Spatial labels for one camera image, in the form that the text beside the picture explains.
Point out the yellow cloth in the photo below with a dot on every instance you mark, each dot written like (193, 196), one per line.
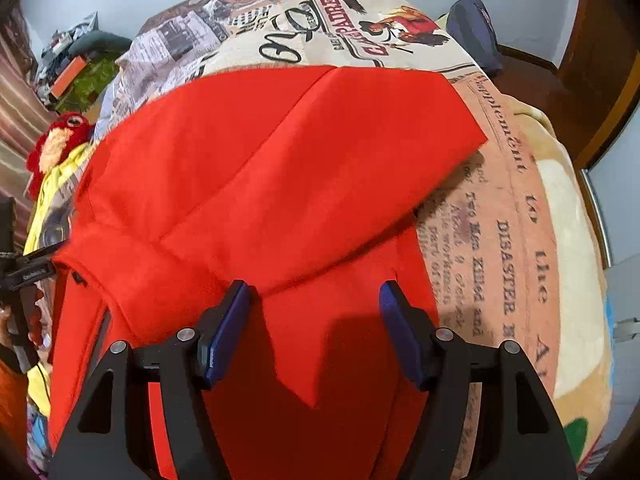
(55, 210)

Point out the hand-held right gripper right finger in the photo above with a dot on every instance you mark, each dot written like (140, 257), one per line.
(400, 335)

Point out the grey backpack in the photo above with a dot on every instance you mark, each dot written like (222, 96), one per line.
(472, 30)

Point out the brown wooden door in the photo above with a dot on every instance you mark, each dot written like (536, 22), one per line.
(600, 35)

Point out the pile of household clutter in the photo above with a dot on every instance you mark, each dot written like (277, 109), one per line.
(75, 35)

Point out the red plush toy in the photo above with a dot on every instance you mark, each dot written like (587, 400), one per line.
(57, 135)

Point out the orange box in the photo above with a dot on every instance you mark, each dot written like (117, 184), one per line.
(67, 77)

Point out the white sliding wardrobe door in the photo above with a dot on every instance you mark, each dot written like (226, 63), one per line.
(617, 200)

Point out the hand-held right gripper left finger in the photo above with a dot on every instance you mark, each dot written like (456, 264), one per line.
(225, 335)

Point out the green patterned bag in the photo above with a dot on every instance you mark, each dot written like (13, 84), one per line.
(95, 82)

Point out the beige cartoon fleece blanket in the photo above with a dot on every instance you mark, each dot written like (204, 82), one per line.
(570, 235)

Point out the dark green cushion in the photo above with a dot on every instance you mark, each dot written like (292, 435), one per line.
(97, 42)

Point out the newspaper print bed sheet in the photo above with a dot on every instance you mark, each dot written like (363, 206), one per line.
(310, 25)

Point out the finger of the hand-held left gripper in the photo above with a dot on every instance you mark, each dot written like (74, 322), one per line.
(47, 251)

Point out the striped pink curtain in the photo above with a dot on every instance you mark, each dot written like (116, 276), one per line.
(17, 120)

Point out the red zip jacket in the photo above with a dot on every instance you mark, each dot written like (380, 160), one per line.
(250, 185)

